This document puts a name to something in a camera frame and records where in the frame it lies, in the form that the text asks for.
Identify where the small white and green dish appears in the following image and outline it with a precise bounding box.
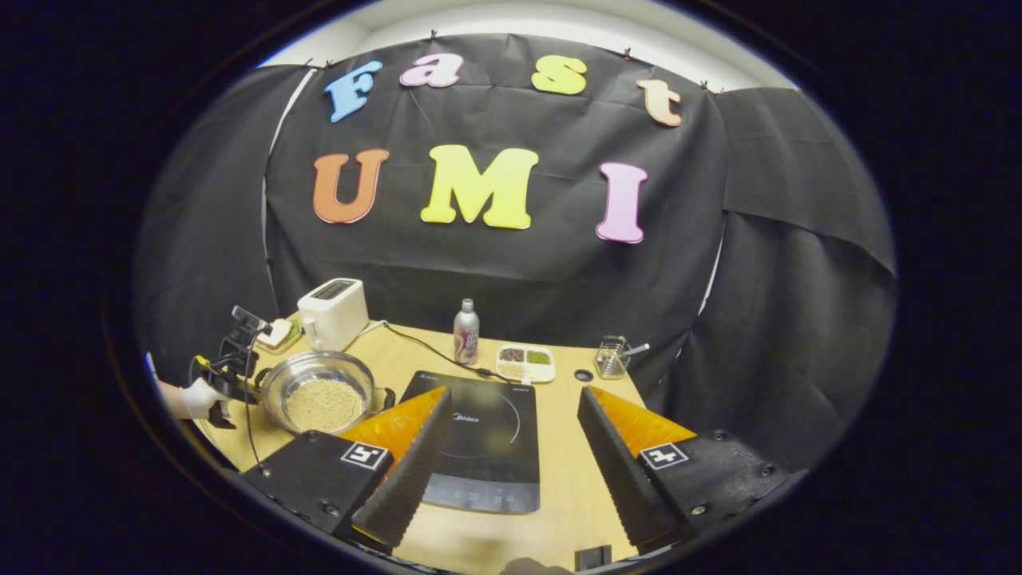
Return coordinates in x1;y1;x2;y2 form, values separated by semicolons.
255;317;303;355

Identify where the black power cable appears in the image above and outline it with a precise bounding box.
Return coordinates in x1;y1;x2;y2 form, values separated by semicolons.
367;321;500;380

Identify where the silver drink bottle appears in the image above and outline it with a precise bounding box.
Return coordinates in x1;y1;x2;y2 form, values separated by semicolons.
454;299;481;367

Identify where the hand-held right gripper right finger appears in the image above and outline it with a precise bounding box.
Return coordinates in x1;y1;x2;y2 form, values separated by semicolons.
576;385;791;556

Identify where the wire utensil holder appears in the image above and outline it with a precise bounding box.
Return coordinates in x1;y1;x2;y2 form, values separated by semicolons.
595;335;632;380

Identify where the steel pot with beans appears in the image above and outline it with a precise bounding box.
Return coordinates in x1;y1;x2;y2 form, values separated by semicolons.
254;350;396;436

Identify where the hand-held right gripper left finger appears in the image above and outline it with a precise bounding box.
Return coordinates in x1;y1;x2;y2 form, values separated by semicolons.
240;386;454;553

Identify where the white divided bean tray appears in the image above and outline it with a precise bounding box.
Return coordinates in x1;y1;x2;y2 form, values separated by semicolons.
495;343;556;384

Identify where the black induction cooktop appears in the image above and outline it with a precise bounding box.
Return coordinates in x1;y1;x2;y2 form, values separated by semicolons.
399;370;541;514

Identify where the white toaster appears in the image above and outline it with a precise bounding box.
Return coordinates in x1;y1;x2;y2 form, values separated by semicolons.
297;278;370;352

